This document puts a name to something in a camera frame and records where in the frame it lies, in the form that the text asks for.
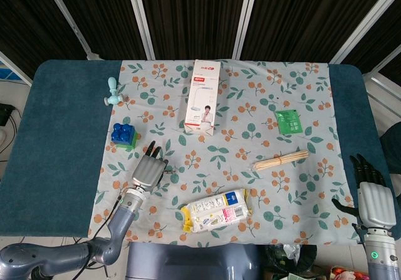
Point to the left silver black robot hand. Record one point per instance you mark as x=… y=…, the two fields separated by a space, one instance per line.
x=147 y=172

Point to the dark teal table mat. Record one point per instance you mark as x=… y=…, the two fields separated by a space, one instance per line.
x=59 y=142

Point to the green sachet packet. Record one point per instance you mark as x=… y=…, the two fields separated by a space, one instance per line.
x=289 y=121

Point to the blue-grey robot torso base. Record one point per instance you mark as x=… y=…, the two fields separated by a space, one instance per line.
x=194 y=261

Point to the black plastic bag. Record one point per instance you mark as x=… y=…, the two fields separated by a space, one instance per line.
x=291 y=258

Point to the dark folding partition screen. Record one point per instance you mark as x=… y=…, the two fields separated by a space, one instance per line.
x=194 y=13

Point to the blue green building block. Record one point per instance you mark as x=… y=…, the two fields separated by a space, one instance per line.
x=125 y=136

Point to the white desk lamp box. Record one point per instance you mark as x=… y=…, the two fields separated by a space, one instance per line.
x=202 y=98

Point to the dark blue chair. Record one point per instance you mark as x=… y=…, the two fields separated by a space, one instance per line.
x=391 y=154

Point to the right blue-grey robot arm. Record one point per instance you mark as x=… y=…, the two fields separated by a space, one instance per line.
x=380 y=255

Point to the white yellow snack package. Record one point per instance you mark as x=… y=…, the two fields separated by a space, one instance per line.
x=216 y=210

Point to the bundle of bamboo skewers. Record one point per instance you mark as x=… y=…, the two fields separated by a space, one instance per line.
x=280 y=160

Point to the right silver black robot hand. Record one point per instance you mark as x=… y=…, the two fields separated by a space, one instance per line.
x=374 y=203

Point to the floral printed tablecloth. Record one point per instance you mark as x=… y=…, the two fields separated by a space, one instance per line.
x=238 y=142

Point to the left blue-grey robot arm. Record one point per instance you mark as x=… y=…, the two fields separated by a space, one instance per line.
x=122 y=217

